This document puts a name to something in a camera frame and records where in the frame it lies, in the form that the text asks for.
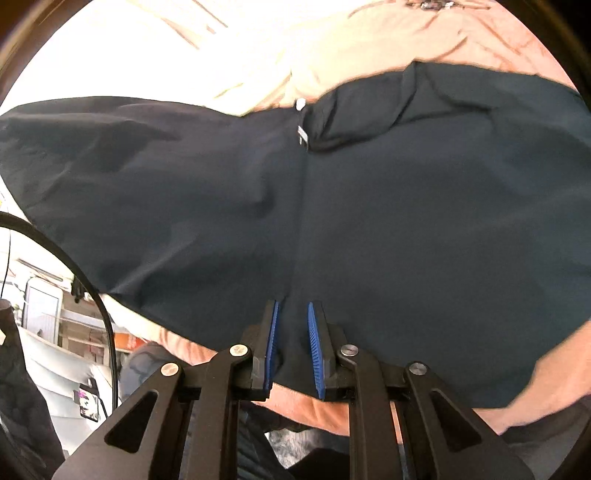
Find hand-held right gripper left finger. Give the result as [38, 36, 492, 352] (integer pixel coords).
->
[53, 299, 282, 480]

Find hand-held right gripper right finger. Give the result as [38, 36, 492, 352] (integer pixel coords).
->
[307, 301, 536, 480]

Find black pants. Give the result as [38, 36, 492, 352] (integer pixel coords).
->
[0, 60, 591, 409]

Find person's right leg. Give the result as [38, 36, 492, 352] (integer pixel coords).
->
[238, 406, 289, 480]

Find person's leg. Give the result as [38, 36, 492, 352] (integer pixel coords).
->
[121, 342, 185, 402]
[238, 406, 289, 480]

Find person's left leg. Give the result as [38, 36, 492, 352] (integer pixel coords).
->
[121, 342, 185, 402]

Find orange box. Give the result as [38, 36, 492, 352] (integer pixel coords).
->
[113, 331, 155, 354]

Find small black device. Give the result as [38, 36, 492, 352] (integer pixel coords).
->
[73, 377, 100, 422]

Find dark quilted garment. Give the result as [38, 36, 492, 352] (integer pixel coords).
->
[0, 300, 65, 480]

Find cream duvet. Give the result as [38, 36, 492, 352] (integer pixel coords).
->
[0, 0, 352, 118]

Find orange-brown blanket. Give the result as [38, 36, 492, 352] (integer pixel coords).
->
[157, 0, 591, 437]

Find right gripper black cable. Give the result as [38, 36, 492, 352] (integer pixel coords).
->
[0, 212, 121, 416]

